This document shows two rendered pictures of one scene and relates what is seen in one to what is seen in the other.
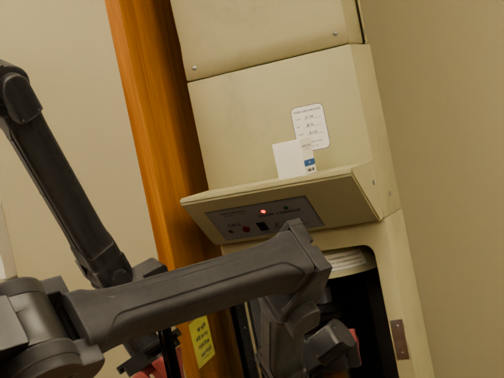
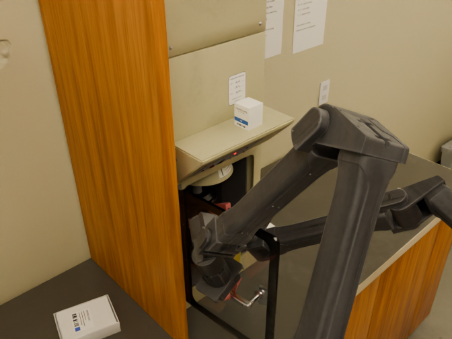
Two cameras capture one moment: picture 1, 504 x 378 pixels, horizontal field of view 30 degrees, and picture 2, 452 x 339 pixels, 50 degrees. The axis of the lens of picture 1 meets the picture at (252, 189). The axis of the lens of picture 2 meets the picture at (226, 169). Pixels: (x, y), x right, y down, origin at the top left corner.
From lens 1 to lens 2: 1.62 m
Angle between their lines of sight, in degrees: 70
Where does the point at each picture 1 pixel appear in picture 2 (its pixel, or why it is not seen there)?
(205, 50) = (181, 33)
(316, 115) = (241, 79)
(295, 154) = (259, 112)
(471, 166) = not seen: hidden behind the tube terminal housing
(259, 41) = (218, 27)
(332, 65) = (255, 46)
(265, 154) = (210, 109)
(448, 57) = not seen: hidden behind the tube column
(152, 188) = (171, 157)
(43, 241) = not seen: outside the picture
